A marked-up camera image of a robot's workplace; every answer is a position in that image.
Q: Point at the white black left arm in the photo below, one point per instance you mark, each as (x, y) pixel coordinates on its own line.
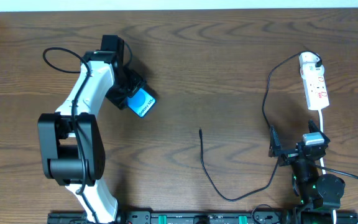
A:
(70, 142)

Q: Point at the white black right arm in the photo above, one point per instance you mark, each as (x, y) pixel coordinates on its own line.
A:
(320, 194)

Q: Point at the blue screen smartphone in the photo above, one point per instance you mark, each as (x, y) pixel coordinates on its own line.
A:
(143, 101)

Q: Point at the white power strip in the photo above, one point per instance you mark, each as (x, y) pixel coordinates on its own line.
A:
(316, 92)

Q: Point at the white charger plug adapter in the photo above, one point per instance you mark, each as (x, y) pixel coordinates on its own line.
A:
(308, 70)

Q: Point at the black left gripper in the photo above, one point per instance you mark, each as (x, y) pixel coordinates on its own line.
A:
(124, 94)

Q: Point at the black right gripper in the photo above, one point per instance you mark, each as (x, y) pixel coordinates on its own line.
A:
(289, 156)

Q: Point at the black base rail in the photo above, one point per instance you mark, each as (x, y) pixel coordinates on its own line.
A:
(146, 217)

